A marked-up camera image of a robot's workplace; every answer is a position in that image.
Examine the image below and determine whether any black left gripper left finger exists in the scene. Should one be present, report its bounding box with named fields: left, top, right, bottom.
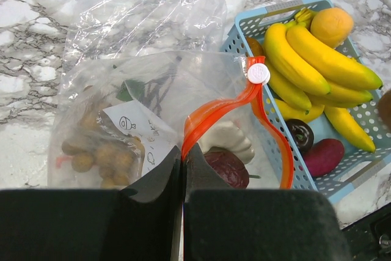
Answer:
left=1, top=147, right=181, bottom=260

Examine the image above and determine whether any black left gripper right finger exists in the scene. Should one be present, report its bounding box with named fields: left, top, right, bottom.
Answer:
left=183, top=146, right=351, bottom=260

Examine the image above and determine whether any red apple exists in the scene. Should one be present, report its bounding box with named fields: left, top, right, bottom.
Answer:
left=204, top=150, right=260, bottom=189

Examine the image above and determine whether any brown longan bunch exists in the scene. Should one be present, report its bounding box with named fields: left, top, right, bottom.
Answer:
left=61, top=110, right=145, bottom=188

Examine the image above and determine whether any white mushroom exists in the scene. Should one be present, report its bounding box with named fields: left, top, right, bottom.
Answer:
left=197, top=121, right=255, bottom=164

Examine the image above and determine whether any dark purple mangosteen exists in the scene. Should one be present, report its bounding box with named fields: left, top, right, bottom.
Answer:
left=285, top=119, right=314, bottom=154

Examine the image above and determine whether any clear zip top bag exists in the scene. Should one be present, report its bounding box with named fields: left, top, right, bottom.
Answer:
left=48, top=0, right=294, bottom=189

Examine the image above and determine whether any magenta sweet potato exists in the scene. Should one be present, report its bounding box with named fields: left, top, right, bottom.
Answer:
left=303, top=139, right=345, bottom=177

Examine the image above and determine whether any light blue plastic basket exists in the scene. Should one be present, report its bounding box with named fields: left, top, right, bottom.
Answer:
left=221, top=0, right=390, bottom=203

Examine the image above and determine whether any single yellow banana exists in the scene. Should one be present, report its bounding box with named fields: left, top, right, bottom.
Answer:
left=324, top=106, right=376, bottom=153

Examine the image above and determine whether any yellow banana bunch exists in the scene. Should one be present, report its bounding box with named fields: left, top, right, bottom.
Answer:
left=263, top=9, right=383, bottom=122

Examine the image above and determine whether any brown kiwi fruit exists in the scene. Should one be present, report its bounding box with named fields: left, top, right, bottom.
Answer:
left=246, top=37, right=264, bottom=57

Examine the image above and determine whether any orange mango fruit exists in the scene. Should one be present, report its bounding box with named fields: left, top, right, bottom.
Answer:
left=310, top=7, right=354, bottom=49

